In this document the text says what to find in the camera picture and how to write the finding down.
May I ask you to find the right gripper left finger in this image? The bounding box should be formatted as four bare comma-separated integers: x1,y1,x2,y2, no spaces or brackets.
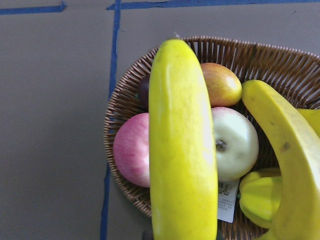
142,230,153,240

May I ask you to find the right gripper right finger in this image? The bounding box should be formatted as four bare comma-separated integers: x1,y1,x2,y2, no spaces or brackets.
216,229,225,240

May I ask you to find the yellow banana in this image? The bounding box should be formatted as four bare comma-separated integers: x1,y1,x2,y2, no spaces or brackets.
148,38,218,240
241,80,320,240

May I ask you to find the woven wicker basket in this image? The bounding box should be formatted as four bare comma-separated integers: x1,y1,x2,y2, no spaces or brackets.
104,36,320,240

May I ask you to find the white paper label tag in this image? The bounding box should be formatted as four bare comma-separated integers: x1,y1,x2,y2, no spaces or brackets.
217,179,240,223

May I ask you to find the yellow star fruit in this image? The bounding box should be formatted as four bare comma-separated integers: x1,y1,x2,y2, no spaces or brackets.
239,167,283,229

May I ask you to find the red apple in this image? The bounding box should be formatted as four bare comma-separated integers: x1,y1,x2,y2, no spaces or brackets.
113,113,150,188

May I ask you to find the pink peach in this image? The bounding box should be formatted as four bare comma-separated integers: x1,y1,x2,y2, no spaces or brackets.
211,107,259,182

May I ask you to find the dark purple fruit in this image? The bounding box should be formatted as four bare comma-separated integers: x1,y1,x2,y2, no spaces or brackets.
138,62,243,109

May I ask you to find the yellow lemon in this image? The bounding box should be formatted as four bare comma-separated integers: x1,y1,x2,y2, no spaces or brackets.
297,108,320,137

